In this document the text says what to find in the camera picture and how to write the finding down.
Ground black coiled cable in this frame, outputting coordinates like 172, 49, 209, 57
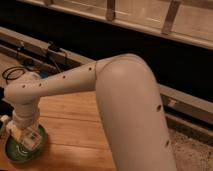
2, 65, 34, 84

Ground green ceramic bowl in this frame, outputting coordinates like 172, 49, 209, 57
5, 125, 47, 163

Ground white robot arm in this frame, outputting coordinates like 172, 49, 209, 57
4, 54, 177, 171

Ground black object at left edge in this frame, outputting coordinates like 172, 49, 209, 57
0, 87, 14, 132

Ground blue object on floor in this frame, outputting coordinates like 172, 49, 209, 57
37, 70, 50, 78

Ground black box on rail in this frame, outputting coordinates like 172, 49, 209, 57
47, 42, 67, 57

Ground white labelled bottle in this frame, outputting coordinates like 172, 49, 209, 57
0, 115, 42, 151

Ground metal floor rail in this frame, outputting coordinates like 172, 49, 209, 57
0, 28, 213, 146

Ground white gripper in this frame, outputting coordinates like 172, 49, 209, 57
6, 106, 41, 150

